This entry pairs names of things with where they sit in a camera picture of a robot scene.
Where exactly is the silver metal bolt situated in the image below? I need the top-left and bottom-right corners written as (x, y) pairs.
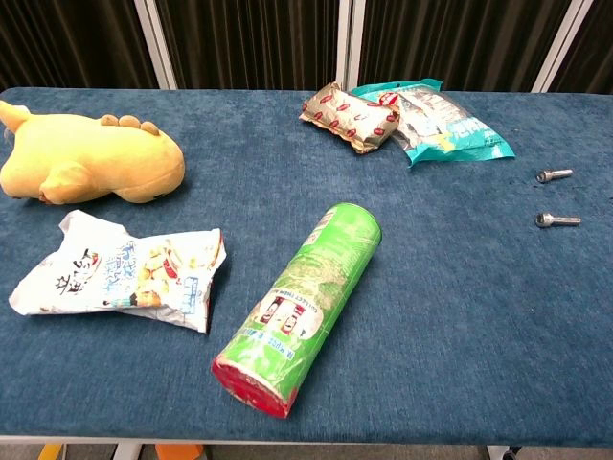
top-left (534, 168), bottom-right (575, 184)
top-left (534, 212), bottom-right (582, 229)

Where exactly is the green chips can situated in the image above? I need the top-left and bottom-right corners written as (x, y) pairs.
top-left (211, 201), bottom-right (383, 420)

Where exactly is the gold red snack packet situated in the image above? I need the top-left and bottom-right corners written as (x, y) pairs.
top-left (299, 81), bottom-right (401, 154)

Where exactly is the blue fabric table cover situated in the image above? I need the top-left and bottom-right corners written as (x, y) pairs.
top-left (0, 86), bottom-right (613, 449)

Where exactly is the teal snack bag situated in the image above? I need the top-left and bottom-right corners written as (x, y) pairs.
top-left (352, 78), bottom-right (516, 168)

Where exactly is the dark brown curtain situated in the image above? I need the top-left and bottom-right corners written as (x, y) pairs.
top-left (357, 0), bottom-right (574, 93)
top-left (0, 0), bottom-right (159, 92)
top-left (550, 0), bottom-right (613, 95)
top-left (155, 0), bottom-right (342, 91)

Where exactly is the white crumpled snack bag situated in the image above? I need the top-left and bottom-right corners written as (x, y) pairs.
top-left (8, 209), bottom-right (228, 334)

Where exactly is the yellow plush dinosaur toy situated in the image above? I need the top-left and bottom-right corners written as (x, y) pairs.
top-left (0, 100), bottom-right (186, 206)

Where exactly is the white partition frame post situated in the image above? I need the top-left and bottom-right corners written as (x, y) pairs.
top-left (336, 0), bottom-right (361, 91)
top-left (531, 0), bottom-right (596, 94)
top-left (133, 0), bottom-right (179, 91)

